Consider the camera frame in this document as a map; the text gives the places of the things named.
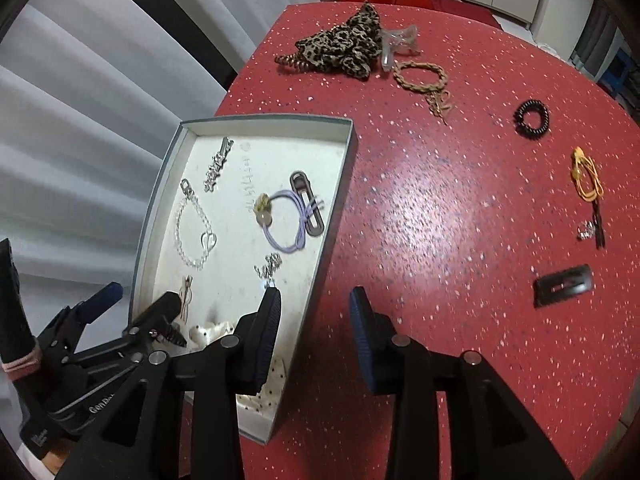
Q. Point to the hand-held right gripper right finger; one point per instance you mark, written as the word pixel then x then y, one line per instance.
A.
pixel 361 332

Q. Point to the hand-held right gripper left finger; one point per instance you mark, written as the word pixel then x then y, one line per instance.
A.
pixel 267 332

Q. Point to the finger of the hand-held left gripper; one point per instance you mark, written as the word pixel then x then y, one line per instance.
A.
pixel 102 300
pixel 155 317

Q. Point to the grey jewelry box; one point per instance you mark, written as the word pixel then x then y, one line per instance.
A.
pixel 235 240

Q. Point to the silver rhinestone hair clip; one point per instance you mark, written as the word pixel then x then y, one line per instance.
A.
pixel 218 165

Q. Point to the white polka dot bow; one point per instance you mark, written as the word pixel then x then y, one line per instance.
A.
pixel 210 332

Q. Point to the grey oval hair clip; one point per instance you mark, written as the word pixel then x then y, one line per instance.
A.
pixel 314 210

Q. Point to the thin silver hair pin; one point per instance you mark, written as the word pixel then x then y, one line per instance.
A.
pixel 248 185

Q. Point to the black scalloped snap hair clip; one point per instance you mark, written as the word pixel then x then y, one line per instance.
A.
pixel 562 285

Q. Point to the white curtain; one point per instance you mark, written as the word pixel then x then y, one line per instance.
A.
pixel 100 90

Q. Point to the black slim hair clip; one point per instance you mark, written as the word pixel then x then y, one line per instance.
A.
pixel 599 225

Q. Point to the leopard print scrunchie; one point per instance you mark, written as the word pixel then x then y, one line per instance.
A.
pixel 345 42

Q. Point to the clear claw hair clip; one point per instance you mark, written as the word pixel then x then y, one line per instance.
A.
pixel 397 40

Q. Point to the blue plastic stool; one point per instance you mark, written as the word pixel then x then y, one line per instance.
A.
pixel 617 77

